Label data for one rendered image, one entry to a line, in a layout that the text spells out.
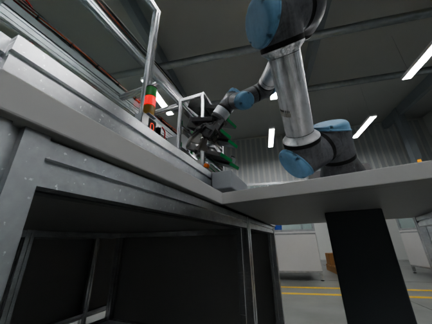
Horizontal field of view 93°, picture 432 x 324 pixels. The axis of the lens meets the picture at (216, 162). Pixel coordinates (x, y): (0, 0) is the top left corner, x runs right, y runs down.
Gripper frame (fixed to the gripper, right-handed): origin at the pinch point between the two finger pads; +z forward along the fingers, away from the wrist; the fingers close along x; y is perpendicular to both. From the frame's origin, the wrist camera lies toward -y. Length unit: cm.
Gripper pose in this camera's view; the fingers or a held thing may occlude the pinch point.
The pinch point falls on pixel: (191, 148)
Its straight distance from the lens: 99.6
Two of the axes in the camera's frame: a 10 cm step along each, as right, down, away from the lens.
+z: -5.9, 8.1, -0.4
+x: 3.8, 3.2, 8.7
